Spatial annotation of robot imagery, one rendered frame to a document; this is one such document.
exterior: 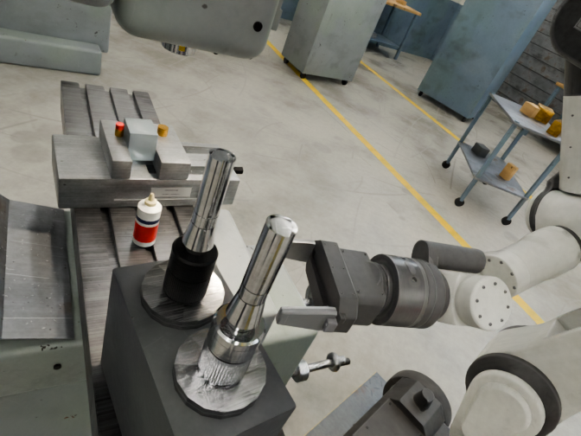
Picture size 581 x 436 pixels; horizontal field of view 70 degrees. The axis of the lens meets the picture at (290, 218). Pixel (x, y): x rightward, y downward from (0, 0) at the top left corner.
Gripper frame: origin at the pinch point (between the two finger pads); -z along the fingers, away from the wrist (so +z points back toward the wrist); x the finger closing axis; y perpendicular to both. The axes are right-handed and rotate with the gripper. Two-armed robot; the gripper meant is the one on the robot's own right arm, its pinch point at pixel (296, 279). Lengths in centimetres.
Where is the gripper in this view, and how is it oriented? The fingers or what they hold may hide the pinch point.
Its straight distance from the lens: 47.9
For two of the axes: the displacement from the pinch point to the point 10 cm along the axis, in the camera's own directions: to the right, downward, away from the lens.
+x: 1.7, 6.3, -7.5
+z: 9.3, 1.5, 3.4
